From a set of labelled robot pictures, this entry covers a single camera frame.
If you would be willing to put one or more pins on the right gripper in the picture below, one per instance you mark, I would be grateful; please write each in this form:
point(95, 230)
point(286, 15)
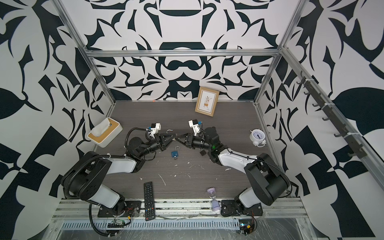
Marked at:
point(191, 140)

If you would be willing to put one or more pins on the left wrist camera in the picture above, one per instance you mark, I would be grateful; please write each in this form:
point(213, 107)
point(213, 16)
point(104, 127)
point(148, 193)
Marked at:
point(154, 129)

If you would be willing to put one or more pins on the blue padlock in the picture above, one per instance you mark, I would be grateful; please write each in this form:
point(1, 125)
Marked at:
point(175, 153)

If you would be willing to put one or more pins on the wooden picture frame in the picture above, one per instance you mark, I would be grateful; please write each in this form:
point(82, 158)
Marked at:
point(207, 101)

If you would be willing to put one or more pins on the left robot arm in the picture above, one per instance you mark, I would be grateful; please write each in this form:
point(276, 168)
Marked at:
point(84, 180)

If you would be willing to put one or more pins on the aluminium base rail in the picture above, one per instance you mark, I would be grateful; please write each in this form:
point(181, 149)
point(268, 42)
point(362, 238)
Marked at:
point(188, 209)

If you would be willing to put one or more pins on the white alarm clock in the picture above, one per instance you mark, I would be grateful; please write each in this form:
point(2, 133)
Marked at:
point(258, 138)

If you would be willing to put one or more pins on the brass padlock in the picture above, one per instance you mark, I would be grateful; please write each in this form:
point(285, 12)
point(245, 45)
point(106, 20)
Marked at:
point(172, 134)

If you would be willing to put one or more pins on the right circuit board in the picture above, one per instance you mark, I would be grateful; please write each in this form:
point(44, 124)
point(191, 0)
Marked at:
point(248, 228)

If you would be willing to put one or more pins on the wall hook rail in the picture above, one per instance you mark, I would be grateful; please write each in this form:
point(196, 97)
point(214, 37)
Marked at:
point(334, 115)

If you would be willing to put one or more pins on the black padlock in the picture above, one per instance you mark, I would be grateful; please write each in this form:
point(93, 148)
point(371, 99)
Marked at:
point(203, 152)

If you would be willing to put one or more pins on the black remote control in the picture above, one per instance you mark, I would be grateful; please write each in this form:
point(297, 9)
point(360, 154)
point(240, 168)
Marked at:
point(149, 201)

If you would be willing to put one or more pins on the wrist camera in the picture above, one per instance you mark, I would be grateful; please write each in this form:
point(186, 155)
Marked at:
point(154, 129)
point(195, 125)

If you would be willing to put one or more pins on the purple hourglass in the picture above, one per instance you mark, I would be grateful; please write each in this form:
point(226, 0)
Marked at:
point(214, 202)

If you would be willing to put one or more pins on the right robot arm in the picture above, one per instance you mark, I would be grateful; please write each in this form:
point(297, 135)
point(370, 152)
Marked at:
point(267, 181)

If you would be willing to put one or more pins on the white cable duct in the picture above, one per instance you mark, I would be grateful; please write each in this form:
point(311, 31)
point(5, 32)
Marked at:
point(178, 224)

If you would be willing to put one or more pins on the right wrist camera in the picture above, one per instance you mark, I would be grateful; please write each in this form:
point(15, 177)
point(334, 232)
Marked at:
point(195, 125)

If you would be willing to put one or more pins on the left circuit board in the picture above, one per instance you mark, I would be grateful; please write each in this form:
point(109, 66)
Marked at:
point(119, 223)

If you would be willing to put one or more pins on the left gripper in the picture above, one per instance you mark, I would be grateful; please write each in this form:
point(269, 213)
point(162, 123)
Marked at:
point(160, 144)

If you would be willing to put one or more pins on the circuit board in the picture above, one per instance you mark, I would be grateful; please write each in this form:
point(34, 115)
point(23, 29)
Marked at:
point(248, 228)
point(119, 223)

